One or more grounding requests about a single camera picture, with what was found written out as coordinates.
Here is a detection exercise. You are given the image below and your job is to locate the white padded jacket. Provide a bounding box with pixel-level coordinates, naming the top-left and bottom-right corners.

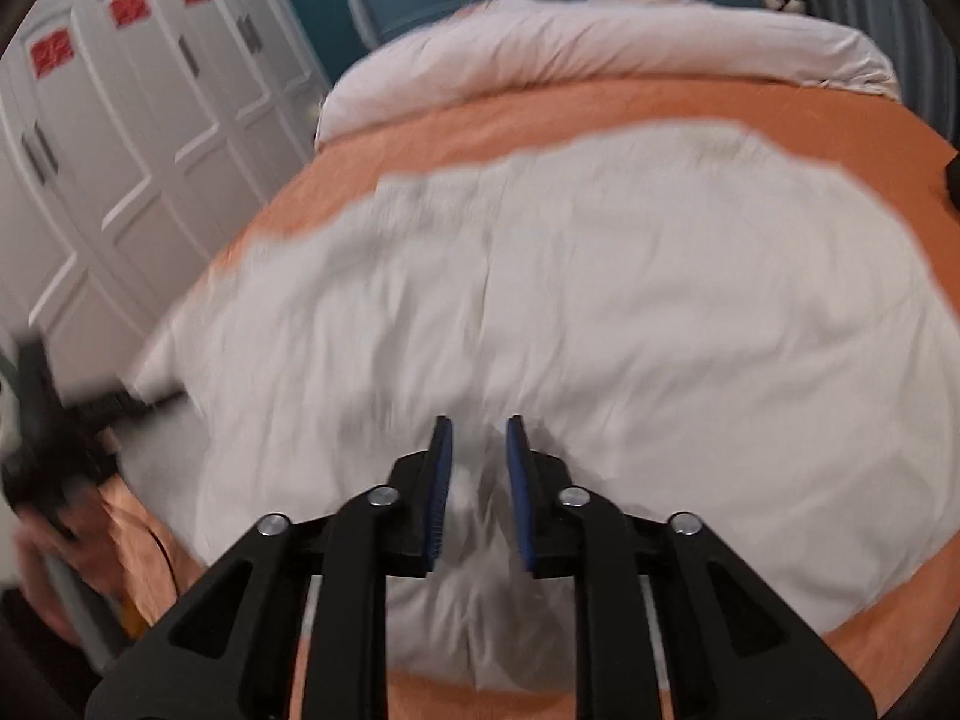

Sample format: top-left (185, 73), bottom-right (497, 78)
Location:
top-left (122, 122), bottom-right (958, 691)

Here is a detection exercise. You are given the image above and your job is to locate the person's left hand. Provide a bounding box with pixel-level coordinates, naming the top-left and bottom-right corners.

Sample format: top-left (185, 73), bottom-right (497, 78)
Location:
top-left (10, 481), bottom-right (125, 646)

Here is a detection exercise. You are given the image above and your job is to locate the white panelled wardrobe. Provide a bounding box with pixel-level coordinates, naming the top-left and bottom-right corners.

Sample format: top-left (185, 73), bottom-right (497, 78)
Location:
top-left (2, 0), bottom-right (329, 390)

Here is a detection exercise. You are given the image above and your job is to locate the orange plush bed blanket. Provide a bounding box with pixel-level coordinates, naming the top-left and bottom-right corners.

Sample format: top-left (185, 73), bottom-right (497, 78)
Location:
top-left (104, 78), bottom-right (958, 718)

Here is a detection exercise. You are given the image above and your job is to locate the grey blue curtain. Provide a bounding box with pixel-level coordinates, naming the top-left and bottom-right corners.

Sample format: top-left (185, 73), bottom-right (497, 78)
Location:
top-left (805, 0), bottom-right (958, 142)

